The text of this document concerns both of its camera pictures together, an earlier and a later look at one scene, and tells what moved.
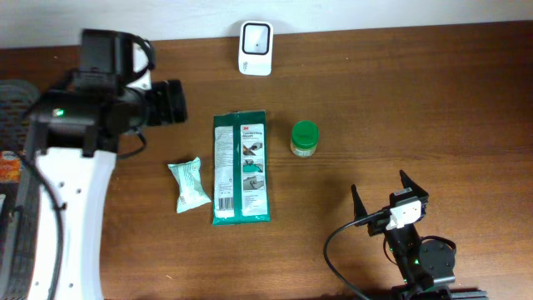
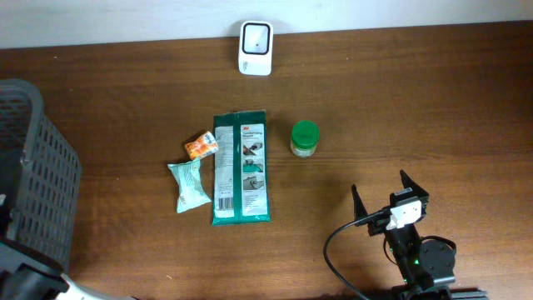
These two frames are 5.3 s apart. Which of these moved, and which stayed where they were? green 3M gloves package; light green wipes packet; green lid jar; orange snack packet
Moved: orange snack packet
Stayed: green 3M gloves package; light green wipes packet; green lid jar
